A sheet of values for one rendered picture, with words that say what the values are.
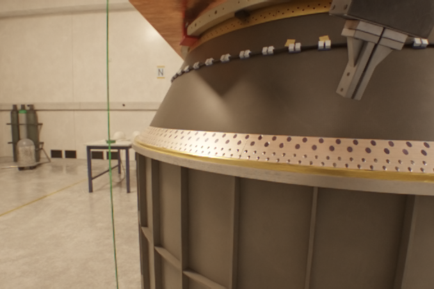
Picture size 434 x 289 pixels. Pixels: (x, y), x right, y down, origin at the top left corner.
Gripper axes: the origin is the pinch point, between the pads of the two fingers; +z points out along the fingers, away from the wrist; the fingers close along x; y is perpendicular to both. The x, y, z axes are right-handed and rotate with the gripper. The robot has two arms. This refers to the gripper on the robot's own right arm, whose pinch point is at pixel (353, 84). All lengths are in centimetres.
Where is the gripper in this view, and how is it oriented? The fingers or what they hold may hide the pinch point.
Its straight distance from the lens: 40.8
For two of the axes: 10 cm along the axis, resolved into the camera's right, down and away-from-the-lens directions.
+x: 9.8, 1.3, 1.6
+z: -1.9, 8.6, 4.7
